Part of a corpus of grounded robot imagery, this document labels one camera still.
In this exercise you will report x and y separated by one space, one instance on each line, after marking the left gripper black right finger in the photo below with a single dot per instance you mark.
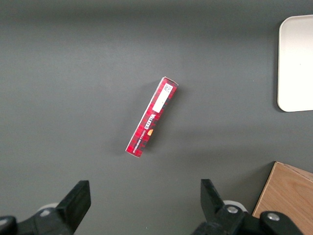
215 210

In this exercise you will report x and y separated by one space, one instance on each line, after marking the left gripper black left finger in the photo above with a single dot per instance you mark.
71 208

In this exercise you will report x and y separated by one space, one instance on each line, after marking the wooden drawer cabinet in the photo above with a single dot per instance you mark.
286 191

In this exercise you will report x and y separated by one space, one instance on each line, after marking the red tartan shortbread box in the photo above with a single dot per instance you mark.
149 122

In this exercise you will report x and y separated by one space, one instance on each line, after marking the beige plastic tray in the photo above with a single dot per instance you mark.
297 63

